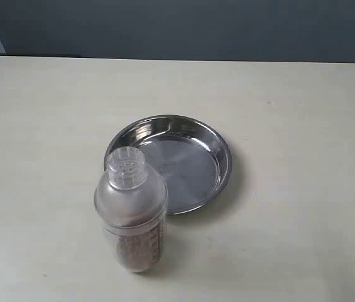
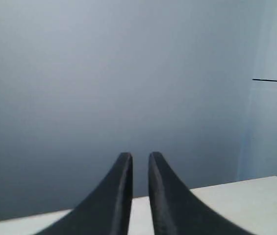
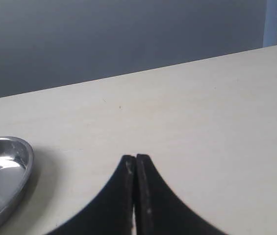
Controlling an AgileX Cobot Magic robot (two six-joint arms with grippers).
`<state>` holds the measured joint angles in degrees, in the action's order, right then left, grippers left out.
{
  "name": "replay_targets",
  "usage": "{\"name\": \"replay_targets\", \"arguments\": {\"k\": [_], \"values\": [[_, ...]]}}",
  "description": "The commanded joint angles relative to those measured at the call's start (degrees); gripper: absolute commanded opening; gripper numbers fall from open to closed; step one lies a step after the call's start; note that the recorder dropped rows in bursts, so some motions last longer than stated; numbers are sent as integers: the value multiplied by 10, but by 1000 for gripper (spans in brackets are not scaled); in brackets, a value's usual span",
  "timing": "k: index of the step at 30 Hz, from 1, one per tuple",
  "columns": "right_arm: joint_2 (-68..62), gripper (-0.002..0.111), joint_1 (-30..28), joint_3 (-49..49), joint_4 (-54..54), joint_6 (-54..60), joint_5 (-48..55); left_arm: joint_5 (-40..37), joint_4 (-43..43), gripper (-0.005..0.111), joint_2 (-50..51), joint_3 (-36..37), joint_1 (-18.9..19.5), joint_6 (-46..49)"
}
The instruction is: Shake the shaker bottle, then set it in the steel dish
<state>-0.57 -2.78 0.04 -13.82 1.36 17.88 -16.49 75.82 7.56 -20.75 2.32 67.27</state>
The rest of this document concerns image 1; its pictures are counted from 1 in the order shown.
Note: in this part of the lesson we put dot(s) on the clear plastic shaker bottle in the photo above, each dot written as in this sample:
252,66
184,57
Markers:
131,198

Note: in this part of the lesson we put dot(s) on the round stainless steel plate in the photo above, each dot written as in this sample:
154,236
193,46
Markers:
194,160

